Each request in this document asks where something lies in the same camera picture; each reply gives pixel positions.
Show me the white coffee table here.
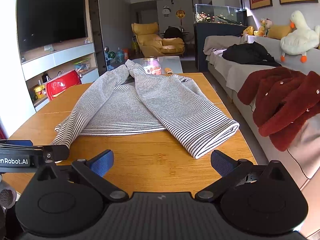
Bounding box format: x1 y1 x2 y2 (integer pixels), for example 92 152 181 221
131 56 183 74

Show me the yellow armchair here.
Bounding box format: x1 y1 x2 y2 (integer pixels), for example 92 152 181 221
131 22 186 57

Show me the black flat television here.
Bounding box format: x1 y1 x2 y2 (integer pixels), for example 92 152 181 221
16 0 87 53

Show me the yellow lantern ornament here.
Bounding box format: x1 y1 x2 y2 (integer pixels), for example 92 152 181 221
175 9 187 27

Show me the dark chair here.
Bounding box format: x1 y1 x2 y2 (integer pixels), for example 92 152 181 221
163 27 183 39

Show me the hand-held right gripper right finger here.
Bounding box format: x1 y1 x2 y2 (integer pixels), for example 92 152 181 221
195 150 292 202

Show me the beige blanket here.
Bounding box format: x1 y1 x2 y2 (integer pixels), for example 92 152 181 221
203 35 249 62

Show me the white goose plush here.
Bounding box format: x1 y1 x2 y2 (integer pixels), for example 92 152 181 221
279 10 320 63

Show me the grey sofa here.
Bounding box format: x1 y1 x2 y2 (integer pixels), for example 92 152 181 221
203 34 320 238

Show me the white wall shelf unit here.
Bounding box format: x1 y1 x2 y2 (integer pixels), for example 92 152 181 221
0 0 100 130

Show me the glass jar gold lid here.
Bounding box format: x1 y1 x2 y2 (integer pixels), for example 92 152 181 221
143 57 161 75

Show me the red fuzzy coat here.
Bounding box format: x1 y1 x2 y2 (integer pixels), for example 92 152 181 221
237 66 320 152

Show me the small robot toy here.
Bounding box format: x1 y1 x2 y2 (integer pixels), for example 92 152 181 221
103 45 115 71

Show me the yellow cushion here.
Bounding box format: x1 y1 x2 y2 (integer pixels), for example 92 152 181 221
268 24 293 40

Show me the black white striped shirt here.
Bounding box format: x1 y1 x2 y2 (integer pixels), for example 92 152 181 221
50 59 240 159

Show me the black jacket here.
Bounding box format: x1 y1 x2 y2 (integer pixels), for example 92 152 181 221
222 41 282 67

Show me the glass fish tank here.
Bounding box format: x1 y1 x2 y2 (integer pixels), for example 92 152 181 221
194 4 247 26

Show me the dark fish tank cabinet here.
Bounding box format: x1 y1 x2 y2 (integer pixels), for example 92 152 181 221
194 22 248 72

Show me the clear box green lid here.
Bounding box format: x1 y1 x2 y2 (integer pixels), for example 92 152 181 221
73 58 91 72

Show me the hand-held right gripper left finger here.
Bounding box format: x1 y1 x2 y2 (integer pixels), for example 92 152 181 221
31 149 129 202

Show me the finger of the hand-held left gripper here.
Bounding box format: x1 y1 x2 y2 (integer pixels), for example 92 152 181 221
34 144 70 165
0 139 33 148

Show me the yellow toy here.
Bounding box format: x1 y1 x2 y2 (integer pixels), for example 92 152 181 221
33 84 46 101

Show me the small yellow animal plush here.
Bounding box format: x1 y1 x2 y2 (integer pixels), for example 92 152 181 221
253 18 267 37

